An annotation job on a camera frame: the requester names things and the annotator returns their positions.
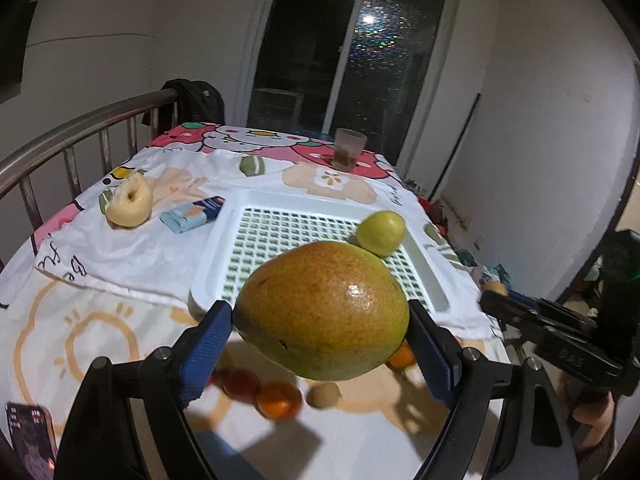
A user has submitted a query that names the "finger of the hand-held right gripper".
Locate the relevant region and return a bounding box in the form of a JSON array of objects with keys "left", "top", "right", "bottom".
[
  {"left": 507, "top": 292, "right": 597, "bottom": 329},
  {"left": 480, "top": 290, "right": 539, "bottom": 334}
]

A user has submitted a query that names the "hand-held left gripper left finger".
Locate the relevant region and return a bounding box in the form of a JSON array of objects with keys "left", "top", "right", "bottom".
[{"left": 52, "top": 300, "right": 236, "bottom": 480}]

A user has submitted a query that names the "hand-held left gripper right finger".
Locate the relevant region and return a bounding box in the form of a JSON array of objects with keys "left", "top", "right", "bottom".
[{"left": 407, "top": 299, "right": 582, "bottom": 480}]

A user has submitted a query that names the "orange tangerine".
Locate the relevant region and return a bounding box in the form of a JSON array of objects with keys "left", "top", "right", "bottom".
[
  {"left": 256, "top": 381, "right": 303, "bottom": 421},
  {"left": 387, "top": 342, "right": 417, "bottom": 372}
]

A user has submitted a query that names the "white slotted plastic tray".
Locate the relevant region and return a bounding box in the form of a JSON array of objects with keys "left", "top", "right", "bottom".
[{"left": 190, "top": 191, "right": 451, "bottom": 321}]

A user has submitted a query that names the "large green-orange mango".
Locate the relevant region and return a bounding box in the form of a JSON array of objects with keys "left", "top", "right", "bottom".
[{"left": 233, "top": 241, "right": 411, "bottom": 382}]

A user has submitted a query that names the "person's right hand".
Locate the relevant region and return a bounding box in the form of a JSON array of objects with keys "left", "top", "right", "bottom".
[{"left": 572, "top": 391, "right": 616, "bottom": 449}]

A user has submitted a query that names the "white printed cloth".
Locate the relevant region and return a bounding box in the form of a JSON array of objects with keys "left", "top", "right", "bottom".
[{"left": 35, "top": 147, "right": 496, "bottom": 341}]

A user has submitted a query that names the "green apple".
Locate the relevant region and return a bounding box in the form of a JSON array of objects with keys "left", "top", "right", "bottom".
[{"left": 356, "top": 210, "right": 406, "bottom": 258}]

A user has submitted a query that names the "blue tissue pack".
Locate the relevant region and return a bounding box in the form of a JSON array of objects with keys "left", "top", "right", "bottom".
[{"left": 160, "top": 196, "right": 227, "bottom": 234}]

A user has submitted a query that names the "bitten yellow pear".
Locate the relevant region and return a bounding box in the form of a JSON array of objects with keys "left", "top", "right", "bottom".
[{"left": 105, "top": 172, "right": 153, "bottom": 229}]

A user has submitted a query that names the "black pole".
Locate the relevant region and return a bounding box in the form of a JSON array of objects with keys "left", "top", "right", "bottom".
[{"left": 432, "top": 92, "right": 482, "bottom": 201}]

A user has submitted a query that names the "smartphone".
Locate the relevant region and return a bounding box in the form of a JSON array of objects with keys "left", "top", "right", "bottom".
[{"left": 5, "top": 402, "right": 57, "bottom": 480}]

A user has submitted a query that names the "translucent plastic cup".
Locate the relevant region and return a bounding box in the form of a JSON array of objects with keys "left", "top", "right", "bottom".
[{"left": 330, "top": 128, "right": 367, "bottom": 171}]

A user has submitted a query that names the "dark jacket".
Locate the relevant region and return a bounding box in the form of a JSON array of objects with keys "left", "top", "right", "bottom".
[{"left": 141, "top": 79, "right": 226, "bottom": 128}]

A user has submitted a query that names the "sliding glass door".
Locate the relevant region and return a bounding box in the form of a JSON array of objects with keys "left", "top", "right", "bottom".
[{"left": 245, "top": 0, "right": 461, "bottom": 166}]

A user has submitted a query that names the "metal bed rail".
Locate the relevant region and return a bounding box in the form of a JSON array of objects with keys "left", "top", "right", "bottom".
[{"left": 0, "top": 88, "right": 178, "bottom": 266}]

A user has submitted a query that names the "wall-mounted television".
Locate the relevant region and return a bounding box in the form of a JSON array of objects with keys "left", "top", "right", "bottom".
[{"left": 0, "top": 0, "right": 38, "bottom": 103}]

